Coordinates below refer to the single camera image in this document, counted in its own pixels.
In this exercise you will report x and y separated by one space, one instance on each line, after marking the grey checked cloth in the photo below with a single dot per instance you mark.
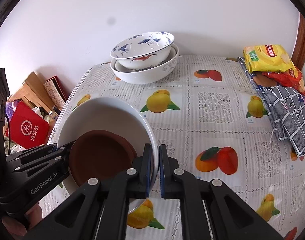
286 111

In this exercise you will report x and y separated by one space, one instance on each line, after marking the blue red patterned bowl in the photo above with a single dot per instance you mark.
144 50

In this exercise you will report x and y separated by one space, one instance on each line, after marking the fruit print tablecloth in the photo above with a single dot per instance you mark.
212 94

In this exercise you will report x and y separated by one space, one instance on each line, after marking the wooden cutting board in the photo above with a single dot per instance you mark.
33 94

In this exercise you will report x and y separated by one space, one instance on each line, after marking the red chips bag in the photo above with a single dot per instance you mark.
290 78

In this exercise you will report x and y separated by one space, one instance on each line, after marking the left hand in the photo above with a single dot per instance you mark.
18 230

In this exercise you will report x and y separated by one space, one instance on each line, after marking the brown small bowl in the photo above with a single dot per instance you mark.
99 154

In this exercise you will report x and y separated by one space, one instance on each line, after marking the brown wooden door frame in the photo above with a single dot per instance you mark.
298 55

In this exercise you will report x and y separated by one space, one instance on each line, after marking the large white bowl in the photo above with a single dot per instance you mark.
150 75

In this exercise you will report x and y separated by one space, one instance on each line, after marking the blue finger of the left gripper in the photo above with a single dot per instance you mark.
26 159

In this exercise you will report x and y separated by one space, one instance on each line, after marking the yellow chips bag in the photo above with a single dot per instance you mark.
267 58

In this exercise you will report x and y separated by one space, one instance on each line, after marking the red paper bag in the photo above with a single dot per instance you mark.
27 128

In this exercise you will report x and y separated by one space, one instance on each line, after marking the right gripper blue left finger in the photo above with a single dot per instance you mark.
115 195

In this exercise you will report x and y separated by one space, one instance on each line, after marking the patterned red edged book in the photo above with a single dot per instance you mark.
55 90

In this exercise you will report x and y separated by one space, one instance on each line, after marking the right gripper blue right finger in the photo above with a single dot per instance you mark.
193 194

